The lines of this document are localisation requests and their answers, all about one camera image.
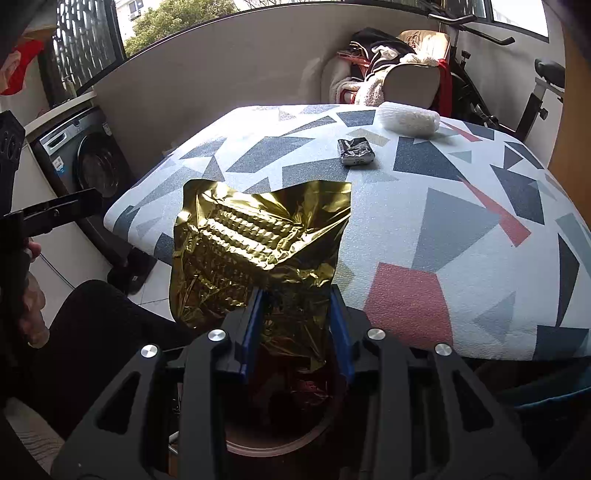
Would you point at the beige chair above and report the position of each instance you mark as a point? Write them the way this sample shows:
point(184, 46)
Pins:
point(411, 78)

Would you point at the crumpled silver packet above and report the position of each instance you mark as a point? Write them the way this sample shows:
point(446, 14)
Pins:
point(355, 152)

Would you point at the white foam fruit net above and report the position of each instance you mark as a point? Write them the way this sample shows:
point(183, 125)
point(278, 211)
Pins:
point(408, 117)

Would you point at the blue plastic basin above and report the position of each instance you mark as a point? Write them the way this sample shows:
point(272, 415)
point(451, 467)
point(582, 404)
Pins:
point(545, 406)

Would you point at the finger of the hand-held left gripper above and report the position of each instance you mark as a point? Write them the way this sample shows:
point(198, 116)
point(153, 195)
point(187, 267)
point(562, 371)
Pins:
point(60, 210)

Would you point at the black window lattice screen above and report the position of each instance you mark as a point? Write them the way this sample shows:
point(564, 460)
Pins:
point(83, 41)

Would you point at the black jacket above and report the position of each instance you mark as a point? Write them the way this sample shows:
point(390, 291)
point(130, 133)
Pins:
point(374, 50)

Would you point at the grey washing machine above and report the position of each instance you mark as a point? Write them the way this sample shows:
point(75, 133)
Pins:
point(87, 157)

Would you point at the wooden panel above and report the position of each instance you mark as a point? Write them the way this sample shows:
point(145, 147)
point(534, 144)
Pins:
point(575, 115)

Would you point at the gold foil wrapper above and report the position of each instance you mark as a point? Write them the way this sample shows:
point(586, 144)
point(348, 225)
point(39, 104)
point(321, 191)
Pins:
point(258, 240)

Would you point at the round trash bin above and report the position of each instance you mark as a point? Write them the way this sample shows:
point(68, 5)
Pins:
point(281, 450)

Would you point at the white fleece garment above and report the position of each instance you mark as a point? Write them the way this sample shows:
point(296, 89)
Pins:
point(374, 90)

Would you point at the red hanging cloth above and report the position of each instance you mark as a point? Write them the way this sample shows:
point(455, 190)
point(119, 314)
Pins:
point(18, 64)

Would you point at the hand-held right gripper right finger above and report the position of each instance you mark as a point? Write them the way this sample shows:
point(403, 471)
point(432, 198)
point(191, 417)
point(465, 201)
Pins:
point(339, 332)

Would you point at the patterned tablecloth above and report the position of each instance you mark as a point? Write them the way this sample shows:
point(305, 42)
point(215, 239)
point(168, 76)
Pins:
point(415, 221)

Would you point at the black exercise bike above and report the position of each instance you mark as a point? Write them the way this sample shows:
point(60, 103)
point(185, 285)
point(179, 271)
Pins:
point(545, 69)

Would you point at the pair of dark slippers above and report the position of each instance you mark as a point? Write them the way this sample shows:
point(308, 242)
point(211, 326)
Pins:
point(134, 272)

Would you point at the person's leg in black pants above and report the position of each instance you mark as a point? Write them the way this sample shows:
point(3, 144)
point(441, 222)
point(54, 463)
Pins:
point(101, 332)

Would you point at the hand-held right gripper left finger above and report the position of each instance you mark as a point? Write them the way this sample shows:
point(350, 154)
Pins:
point(251, 332)

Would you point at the person's left hand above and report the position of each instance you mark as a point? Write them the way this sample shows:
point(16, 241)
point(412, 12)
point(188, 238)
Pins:
point(36, 300)

